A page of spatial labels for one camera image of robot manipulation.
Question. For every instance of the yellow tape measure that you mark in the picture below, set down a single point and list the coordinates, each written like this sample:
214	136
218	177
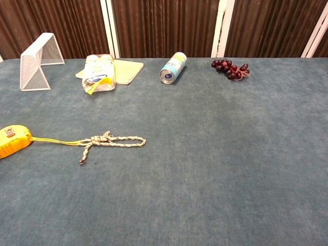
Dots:
12	141

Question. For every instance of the blue table cloth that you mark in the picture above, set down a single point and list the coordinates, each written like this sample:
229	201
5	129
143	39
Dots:
179	153

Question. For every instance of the light blue drink can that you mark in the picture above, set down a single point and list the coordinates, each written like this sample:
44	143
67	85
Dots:
173	68

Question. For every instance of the clear plastic snack package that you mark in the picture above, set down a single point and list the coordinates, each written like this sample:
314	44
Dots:
98	73

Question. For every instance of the dark red grape bunch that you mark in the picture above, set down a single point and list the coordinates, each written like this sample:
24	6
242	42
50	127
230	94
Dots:
230	68

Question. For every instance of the brown pleated curtain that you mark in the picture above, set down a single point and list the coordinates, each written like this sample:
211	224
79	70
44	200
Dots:
164	25

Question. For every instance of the white screen frame post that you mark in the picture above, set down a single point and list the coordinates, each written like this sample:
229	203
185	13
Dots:
110	28
316	36
221	28

